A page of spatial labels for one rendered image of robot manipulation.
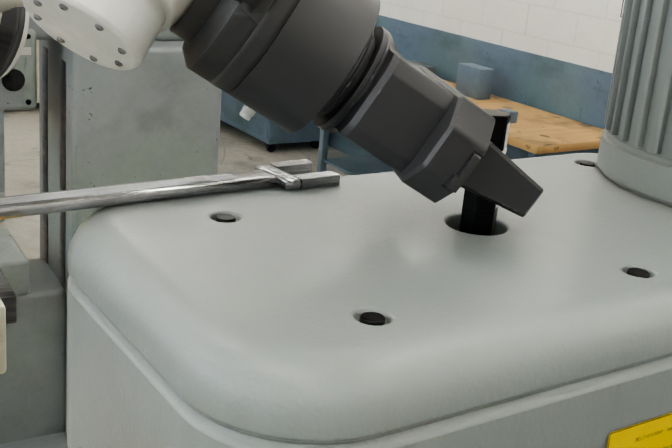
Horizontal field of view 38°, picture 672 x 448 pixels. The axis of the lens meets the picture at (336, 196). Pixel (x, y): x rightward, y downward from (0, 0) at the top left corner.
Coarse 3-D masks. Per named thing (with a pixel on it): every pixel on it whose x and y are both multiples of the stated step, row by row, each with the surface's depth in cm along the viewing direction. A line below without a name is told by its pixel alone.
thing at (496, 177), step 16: (480, 160) 55; (496, 160) 55; (480, 176) 55; (496, 176) 55; (512, 176) 55; (528, 176) 56; (480, 192) 55; (496, 192) 55; (512, 192) 56; (528, 192) 56; (512, 208) 56; (528, 208) 56
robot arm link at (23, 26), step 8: (24, 8) 69; (24, 16) 69; (24, 24) 69; (24, 32) 69; (16, 40) 69; (24, 40) 70; (16, 48) 69; (8, 56) 69; (16, 56) 69; (8, 64) 70; (0, 72) 70; (8, 72) 71
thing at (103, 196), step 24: (264, 168) 63; (288, 168) 64; (48, 192) 54; (72, 192) 55; (96, 192) 55; (120, 192) 56; (144, 192) 56; (168, 192) 57; (192, 192) 58; (216, 192) 59; (0, 216) 51
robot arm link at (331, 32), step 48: (336, 0) 49; (288, 48) 48; (336, 48) 49; (384, 48) 51; (240, 96) 51; (288, 96) 50; (336, 96) 51; (384, 96) 50; (432, 96) 51; (384, 144) 51; (432, 144) 50; (480, 144) 50; (432, 192) 51
